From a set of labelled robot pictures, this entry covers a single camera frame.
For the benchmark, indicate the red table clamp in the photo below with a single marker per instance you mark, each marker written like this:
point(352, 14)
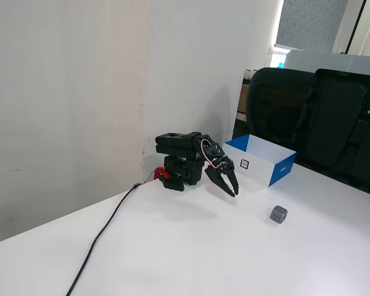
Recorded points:
point(158, 173)

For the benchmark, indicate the blue bottle cap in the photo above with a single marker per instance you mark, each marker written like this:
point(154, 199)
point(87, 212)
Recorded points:
point(280, 64)

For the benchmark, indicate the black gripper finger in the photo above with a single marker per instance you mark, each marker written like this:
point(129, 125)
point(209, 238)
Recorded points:
point(219, 182)
point(235, 185)

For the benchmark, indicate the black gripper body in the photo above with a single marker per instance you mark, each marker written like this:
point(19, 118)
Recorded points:
point(221, 172)

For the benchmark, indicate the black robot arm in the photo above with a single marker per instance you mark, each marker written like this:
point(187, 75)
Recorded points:
point(175, 145)

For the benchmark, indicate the brown cardboard box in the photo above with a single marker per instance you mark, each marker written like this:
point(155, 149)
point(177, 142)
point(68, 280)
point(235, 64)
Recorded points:
point(243, 101)

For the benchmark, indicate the black mesh office chair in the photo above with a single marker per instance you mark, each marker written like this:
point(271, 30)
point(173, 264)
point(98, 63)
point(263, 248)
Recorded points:
point(274, 105)

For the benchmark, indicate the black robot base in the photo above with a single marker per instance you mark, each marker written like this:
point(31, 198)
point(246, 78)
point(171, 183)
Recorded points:
point(185, 172)

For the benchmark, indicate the blue and white cardboard box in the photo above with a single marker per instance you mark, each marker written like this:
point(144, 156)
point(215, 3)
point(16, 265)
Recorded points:
point(259, 168)

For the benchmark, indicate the gray block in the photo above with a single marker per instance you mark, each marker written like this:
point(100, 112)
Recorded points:
point(278, 214)

